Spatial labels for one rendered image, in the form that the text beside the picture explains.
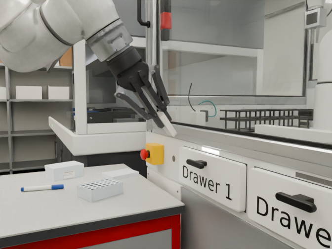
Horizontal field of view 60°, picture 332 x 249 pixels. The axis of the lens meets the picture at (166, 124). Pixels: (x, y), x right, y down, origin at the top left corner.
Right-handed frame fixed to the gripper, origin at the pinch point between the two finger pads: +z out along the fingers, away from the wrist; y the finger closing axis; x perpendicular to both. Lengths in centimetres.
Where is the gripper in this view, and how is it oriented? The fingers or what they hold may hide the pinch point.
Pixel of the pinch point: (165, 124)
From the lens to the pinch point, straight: 71.1
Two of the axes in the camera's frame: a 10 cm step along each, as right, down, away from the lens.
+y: 7.5, -6.1, 2.7
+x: -4.1, -0.9, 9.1
